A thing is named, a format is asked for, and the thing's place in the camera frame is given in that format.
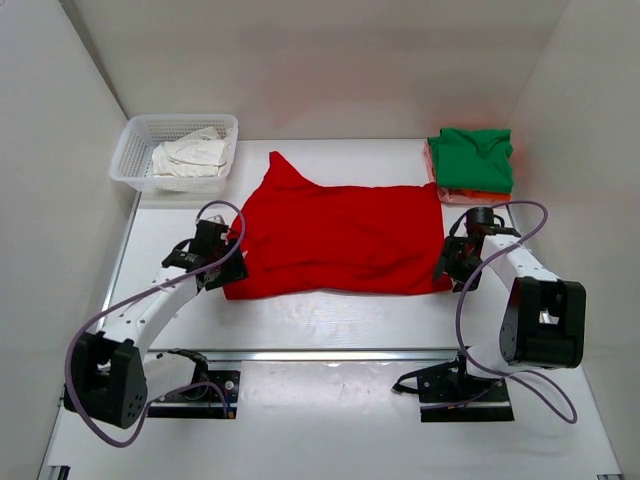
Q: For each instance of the white crumpled t-shirt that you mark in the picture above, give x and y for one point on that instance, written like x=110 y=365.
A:
x=202 y=153

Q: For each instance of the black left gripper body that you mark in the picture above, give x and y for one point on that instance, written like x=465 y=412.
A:
x=230 y=267

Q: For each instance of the white plastic basket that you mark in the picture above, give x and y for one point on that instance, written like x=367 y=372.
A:
x=131 y=162

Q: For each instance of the green folded t-shirt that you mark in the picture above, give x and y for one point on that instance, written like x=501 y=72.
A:
x=473 y=159

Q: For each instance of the orange folded t-shirt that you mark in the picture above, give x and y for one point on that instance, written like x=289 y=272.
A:
x=479 y=197

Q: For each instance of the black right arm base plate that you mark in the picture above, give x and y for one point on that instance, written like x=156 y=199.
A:
x=447 y=393

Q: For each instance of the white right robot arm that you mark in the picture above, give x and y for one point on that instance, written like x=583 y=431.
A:
x=543 y=326

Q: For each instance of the red t-shirt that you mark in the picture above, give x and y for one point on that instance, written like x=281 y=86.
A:
x=301 y=236

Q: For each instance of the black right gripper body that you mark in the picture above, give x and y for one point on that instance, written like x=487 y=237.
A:
x=455 y=262

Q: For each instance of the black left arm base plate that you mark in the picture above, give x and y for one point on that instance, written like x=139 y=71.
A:
x=184 y=384

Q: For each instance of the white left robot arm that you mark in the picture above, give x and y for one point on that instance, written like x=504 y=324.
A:
x=110 y=373

